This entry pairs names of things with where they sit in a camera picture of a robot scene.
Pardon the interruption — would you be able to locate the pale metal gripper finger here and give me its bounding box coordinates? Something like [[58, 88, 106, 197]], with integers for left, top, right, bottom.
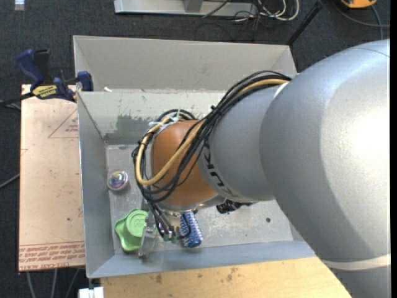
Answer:
[[138, 224, 158, 258]]

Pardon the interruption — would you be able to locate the blue studded cylinder toy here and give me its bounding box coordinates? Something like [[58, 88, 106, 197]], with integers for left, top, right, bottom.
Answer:
[[179, 211, 205, 249]]

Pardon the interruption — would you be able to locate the green plastic lobed knob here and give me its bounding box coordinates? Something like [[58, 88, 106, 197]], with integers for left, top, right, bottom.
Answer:
[[114, 208, 150, 254]]

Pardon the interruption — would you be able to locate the shiny metal round top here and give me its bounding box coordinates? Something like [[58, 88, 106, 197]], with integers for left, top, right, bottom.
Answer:
[[106, 169, 129, 192]]

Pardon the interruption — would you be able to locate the brown cardboard board, red print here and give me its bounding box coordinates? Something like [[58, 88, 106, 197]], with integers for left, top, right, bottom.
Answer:
[[18, 84, 87, 273]]

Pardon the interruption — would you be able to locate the grey metal bin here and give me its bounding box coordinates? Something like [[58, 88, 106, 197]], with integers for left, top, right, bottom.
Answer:
[[73, 35, 318, 279]]

